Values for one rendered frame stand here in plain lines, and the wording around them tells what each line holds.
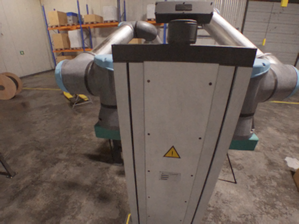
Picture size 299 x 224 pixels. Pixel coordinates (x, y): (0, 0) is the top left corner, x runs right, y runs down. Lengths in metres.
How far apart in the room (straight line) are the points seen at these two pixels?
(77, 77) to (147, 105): 0.31
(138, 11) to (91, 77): 10.62
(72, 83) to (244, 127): 0.66
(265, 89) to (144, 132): 0.43
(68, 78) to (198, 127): 0.51
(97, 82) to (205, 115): 0.38
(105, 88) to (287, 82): 0.66
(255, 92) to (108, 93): 0.50
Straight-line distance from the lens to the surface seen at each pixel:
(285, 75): 0.68
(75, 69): 0.61
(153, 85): 0.37
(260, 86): 0.56
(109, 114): 0.56
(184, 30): 0.35
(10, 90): 7.44
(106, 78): 0.52
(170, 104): 0.38
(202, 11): 0.38
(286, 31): 12.74
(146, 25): 1.10
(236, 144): 0.62
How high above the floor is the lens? 1.78
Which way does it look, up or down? 26 degrees down
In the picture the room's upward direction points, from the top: straight up
